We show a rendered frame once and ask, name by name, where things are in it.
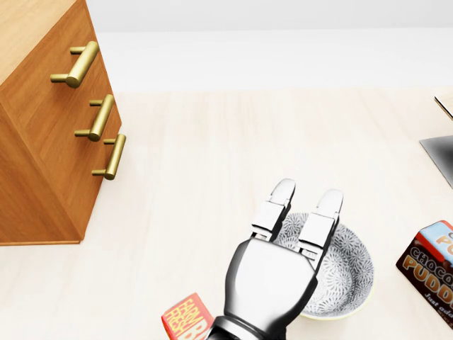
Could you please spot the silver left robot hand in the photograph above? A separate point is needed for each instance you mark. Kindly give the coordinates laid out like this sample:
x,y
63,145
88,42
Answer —
x,y
269,276

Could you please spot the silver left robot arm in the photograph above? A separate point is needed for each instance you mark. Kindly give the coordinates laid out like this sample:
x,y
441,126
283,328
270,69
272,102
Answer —
x,y
244,333

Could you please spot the black white patterned bowl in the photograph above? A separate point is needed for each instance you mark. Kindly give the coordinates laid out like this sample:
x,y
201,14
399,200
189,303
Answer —
x,y
350,269

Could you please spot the small wooden drawer front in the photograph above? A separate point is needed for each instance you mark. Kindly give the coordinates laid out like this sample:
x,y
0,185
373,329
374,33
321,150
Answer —
x,y
86,185

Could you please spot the medium wooden drawer front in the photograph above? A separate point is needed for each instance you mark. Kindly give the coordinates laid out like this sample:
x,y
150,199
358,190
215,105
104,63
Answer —
x,y
67,145

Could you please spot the wooden cabinet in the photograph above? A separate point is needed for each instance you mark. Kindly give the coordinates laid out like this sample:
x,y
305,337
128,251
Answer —
x,y
21,198

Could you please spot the large wooden drawer front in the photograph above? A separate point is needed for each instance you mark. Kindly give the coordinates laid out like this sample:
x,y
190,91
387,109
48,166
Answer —
x,y
39,90

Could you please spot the red yellow butter box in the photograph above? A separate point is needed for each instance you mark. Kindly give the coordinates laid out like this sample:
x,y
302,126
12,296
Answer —
x,y
185,318

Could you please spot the brown chocolate pudding box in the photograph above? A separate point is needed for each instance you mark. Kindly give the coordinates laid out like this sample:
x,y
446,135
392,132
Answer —
x,y
430,272

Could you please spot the flat grey stove plate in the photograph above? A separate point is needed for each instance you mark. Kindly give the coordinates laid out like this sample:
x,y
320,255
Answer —
x,y
442,156

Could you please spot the pale board with brown edge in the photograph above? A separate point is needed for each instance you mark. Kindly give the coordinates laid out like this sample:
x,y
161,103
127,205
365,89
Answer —
x,y
447,106

